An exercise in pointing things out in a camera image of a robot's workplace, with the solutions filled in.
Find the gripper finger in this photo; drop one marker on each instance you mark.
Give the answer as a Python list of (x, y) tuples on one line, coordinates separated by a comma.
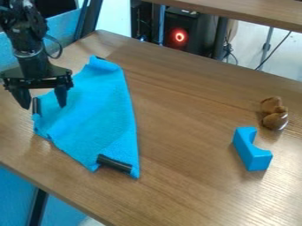
[(22, 98), (61, 94)]

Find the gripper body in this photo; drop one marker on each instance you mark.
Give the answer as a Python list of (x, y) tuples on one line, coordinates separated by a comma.
[(34, 73)]

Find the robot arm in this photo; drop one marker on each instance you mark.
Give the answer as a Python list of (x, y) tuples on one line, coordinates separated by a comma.
[(21, 20)]

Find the blue cloth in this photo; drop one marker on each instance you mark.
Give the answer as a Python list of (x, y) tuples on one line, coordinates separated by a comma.
[(94, 117)]

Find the black computer tower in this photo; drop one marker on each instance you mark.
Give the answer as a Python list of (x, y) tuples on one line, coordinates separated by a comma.
[(184, 32)]

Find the blue arch block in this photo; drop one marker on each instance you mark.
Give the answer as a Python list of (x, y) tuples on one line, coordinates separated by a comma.
[(250, 148)]

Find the wooden desk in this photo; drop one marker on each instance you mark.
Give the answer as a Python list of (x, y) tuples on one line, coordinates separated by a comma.
[(240, 11)]

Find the brown toy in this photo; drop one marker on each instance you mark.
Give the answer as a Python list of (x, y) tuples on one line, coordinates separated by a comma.
[(275, 113)]

